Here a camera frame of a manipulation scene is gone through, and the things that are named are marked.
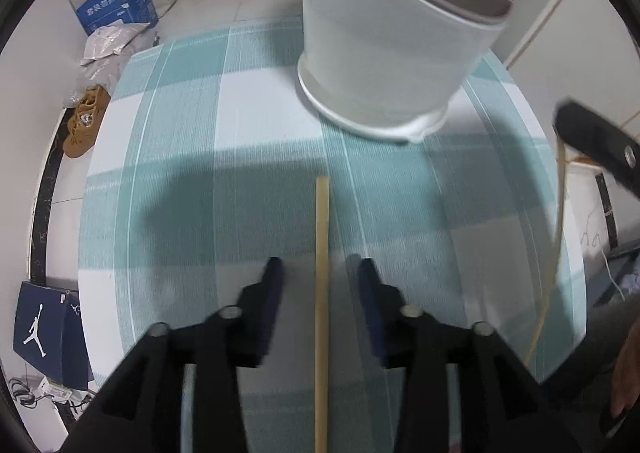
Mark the grey utensil holder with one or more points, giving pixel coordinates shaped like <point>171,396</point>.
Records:
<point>390,58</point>

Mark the person's dark grey clothing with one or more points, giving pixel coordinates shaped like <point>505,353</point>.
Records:
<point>585,348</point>

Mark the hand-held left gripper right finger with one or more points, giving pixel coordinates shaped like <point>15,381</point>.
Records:
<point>372,303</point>

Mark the person's right hand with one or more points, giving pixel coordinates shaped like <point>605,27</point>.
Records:
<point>627,373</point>

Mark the brown suede shoe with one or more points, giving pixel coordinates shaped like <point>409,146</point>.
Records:
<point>80,138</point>
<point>95,100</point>

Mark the white plastic parcel bag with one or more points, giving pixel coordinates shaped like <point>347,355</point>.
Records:
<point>112,40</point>

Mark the navy shoe box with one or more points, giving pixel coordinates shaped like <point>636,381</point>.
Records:
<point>40,328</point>

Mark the light blue cloth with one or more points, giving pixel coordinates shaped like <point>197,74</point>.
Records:
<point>630,285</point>

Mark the single wooden chopstick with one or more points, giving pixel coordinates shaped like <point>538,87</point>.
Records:
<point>321,283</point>
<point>560,233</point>

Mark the blue cardboard box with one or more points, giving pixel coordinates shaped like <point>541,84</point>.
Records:
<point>115,3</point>

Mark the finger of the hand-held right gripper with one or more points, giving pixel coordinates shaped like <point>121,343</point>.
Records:
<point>600,138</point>

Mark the teal checked tablecloth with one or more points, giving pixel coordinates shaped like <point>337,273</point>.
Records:
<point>200,133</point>

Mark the grey plastic parcel bag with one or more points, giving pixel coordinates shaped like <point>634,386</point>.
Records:
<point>107,72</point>

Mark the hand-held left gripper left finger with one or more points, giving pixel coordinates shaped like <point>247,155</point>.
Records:
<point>272,303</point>

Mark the white power strip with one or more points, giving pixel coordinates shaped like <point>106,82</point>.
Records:
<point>54,388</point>

